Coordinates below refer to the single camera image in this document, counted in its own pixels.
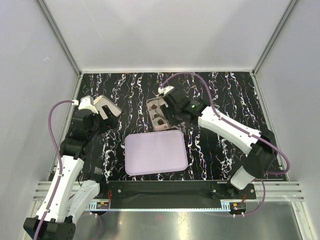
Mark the lilac plastic tray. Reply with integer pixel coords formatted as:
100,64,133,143
124,130,188,176

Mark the dark square chocolate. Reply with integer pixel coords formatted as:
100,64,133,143
157,119,164,126

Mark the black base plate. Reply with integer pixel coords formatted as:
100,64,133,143
98,180,257,210

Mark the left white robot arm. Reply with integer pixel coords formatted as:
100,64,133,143
23,104,122,240

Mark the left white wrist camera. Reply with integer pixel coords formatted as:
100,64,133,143
78,95,99,114

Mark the pink tin lid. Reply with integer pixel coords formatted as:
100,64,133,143
93,95,122,120

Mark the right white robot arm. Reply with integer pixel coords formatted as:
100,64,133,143
158,86,277,199

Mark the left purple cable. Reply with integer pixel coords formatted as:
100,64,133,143
32,99,80,240

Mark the pink chocolate tin box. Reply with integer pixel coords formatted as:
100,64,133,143
146,97,187,133

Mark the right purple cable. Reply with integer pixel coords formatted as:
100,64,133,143
159,72,292,218

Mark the purple cable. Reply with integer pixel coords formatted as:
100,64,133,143
159,72,292,218
32,99,80,240

